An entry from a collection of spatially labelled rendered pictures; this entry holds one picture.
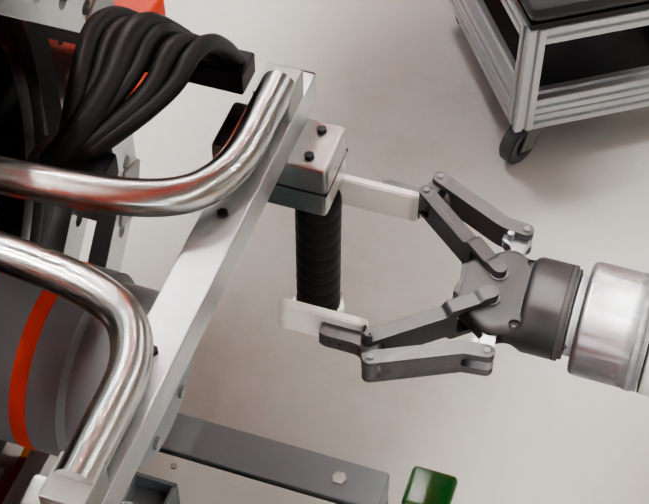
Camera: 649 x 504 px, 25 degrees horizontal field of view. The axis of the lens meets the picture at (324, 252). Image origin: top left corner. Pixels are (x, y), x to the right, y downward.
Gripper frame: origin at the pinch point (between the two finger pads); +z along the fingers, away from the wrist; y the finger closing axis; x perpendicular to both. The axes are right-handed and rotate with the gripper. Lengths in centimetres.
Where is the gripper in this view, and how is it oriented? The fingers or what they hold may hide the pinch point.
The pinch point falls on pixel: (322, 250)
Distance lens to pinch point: 114.9
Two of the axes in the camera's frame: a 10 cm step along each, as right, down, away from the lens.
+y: 3.2, -7.2, 6.1
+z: -9.5, -2.4, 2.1
